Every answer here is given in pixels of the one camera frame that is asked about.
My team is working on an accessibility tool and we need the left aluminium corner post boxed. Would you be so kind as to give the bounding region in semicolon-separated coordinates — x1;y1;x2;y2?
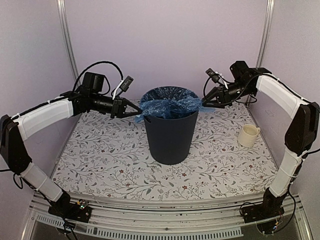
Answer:
56;0;79;82

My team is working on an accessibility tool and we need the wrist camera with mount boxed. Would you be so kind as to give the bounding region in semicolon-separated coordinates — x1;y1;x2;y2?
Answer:
205;68;228;89
111;76;134;100

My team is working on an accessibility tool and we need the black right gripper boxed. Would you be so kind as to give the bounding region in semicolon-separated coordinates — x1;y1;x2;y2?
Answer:
202;80;256;109

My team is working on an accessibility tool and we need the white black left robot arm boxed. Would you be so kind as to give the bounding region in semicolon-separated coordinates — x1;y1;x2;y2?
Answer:
0;72;142;217

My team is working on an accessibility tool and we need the dark grey trash bin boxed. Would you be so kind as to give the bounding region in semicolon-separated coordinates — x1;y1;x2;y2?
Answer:
143;110;199;165

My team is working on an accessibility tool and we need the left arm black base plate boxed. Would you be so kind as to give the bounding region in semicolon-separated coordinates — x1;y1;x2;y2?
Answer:
48;200;93;223

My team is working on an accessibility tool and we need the floral patterned table mat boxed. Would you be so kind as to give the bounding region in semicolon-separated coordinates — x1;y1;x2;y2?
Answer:
52;103;277;201

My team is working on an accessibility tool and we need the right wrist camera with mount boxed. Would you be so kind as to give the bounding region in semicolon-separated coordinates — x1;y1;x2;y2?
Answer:
205;68;228;89

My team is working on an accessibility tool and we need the cream ceramic mug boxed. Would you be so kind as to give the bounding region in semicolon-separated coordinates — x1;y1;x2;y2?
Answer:
237;124;261;148

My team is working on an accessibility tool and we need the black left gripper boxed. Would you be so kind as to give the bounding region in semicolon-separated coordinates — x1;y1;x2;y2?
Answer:
91;93;143;119

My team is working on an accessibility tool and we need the right aluminium corner post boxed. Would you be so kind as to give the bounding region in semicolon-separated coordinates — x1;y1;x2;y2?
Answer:
244;0;275;107

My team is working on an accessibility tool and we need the left camera black cable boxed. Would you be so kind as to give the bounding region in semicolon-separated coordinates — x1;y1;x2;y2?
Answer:
72;61;125;91

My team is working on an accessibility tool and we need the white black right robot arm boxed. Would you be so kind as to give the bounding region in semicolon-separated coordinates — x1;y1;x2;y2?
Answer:
202;60;320;222

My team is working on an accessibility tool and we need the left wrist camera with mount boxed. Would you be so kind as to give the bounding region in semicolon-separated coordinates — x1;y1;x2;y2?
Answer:
111;76;134;100

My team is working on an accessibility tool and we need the right camera black cable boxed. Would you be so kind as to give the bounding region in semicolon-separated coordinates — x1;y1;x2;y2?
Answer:
202;76;213;100

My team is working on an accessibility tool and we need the blue plastic trash bag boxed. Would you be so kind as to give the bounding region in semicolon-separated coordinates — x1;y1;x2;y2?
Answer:
135;86;203;123

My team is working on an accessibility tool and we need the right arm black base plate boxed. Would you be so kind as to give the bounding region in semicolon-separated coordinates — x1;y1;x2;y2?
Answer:
239;202;285;223

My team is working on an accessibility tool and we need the camera black cable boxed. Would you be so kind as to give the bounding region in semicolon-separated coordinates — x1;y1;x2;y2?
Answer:
72;61;125;91
202;76;213;100

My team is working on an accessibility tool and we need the aluminium corner post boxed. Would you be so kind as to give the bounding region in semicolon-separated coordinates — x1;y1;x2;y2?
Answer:
244;0;275;107
56;0;79;82

